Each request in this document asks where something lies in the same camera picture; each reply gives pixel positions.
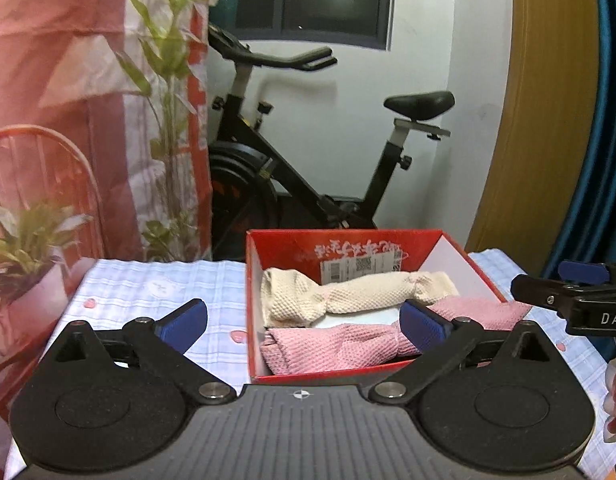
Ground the pink knitted cloth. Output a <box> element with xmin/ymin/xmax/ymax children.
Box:
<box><xmin>260</xmin><ymin>296</ymin><xmax>530</xmax><ymax>375</ymax></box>

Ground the cream knitted cloth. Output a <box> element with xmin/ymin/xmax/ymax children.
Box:
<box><xmin>260</xmin><ymin>268</ymin><xmax>459</xmax><ymax>328</ymax></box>

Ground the white plastic bag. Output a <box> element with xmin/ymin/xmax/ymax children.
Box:
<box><xmin>310</xmin><ymin>307</ymin><xmax>400</xmax><ymax>328</ymax></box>

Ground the blue curtain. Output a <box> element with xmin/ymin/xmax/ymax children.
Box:
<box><xmin>542</xmin><ymin>0</ymin><xmax>616</xmax><ymax>278</ymax></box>

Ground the red strawberry cardboard box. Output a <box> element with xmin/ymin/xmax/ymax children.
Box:
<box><xmin>246</xmin><ymin>230</ymin><xmax>506</xmax><ymax>385</ymax></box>

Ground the black exercise bike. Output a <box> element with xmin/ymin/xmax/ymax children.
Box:
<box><xmin>207</xmin><ymin>23</ymin><xmax>457</xmax><ymax>262</ymax></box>

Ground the wooden door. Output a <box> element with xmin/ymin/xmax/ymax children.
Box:
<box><xmin>466</xmin><ymin>0</ymin><xmax>599</xmax><ymax>274</ymax></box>

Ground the pink printed backdrop cloth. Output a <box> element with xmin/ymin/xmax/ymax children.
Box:
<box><xmin>0</xmin><ymin>0</ymin><xmax>222</xmax><ymax>426</ymax></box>

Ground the dark window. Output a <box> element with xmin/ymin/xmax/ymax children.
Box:
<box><xmin>210</xmin><ymin>0</ymin><xmax>393</xmax><ymax>50</ymax></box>

